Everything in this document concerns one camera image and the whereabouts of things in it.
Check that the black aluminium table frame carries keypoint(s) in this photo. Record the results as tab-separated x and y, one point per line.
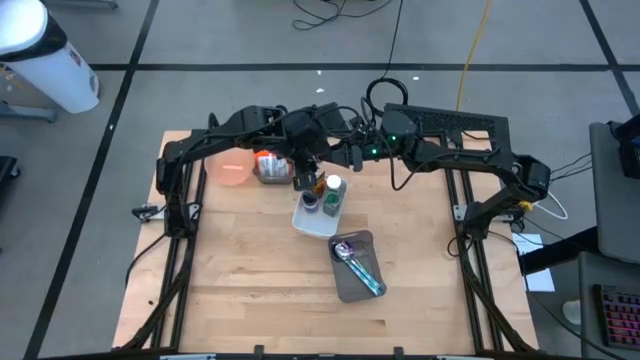
320	357

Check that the teal plastic spoon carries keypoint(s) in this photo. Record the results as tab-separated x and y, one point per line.
372	286

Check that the white plastic bin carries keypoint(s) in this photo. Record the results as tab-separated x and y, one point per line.
317	225

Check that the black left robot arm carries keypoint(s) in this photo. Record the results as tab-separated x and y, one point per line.
210	142

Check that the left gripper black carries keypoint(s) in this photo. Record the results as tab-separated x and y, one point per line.
307	137

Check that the wooden desk grey legs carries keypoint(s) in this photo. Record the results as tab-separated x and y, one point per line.
25	112

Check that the white frame bracket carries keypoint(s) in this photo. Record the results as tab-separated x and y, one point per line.
145	212

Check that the pink translucent bowl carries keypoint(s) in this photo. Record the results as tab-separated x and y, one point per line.
227	167

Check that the grey translucent plastic bin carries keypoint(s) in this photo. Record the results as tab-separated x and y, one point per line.
272	180
352	290

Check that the black edge clamp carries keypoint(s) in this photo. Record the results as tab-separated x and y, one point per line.
398	351
258	350

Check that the white paper sheet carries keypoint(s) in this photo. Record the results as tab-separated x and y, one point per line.
542	282

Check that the purple-label spice jar black cap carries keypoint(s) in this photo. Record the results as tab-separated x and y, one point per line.
310	202

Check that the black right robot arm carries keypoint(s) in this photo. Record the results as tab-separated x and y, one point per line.
475	160

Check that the white computer mouse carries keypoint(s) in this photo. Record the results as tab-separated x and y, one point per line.
572	312

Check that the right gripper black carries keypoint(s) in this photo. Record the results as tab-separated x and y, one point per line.
380	147

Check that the green-capped herb spice jar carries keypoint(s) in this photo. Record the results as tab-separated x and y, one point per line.
331	205

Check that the black monitor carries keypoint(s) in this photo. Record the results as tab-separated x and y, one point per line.
627	150

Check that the white trash can black liner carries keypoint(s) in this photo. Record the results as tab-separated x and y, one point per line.
55	75

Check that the orange ramen packet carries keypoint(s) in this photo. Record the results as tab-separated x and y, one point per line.
272	165

